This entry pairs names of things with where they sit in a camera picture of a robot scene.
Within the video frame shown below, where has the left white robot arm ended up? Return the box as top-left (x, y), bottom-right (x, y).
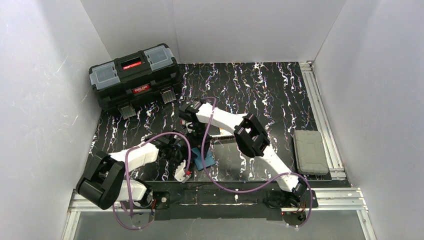
top-left (75, 131), bottom-right (192, 213)

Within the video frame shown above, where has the grey flat case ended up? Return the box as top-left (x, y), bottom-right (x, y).
top-left (293, 130), bottom-right (329, 176)

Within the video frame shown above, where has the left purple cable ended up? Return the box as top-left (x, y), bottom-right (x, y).
top-left (111, 131), bottom-right (193, 231)

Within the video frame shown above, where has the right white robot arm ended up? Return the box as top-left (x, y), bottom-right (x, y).
top-left (178, 99), bottom-right (312, 203)

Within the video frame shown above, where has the white plastic basket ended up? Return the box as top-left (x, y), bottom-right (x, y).
top-left (210, 132), bottom-right (236, 145)

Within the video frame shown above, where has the aluminium frame rail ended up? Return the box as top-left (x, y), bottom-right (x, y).
top-left (62, 61), bottom-right (376, 240)

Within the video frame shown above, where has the black red toolbox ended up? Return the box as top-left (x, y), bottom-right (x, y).
top-left (88, 43), bottom-right (183, 119)

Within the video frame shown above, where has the blue leather card holder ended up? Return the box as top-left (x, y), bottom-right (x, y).
top-left (191, 147), bottom-right (216, 171)

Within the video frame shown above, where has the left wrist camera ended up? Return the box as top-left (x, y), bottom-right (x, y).
top-left (174, 160), bottom-right (192, 184)

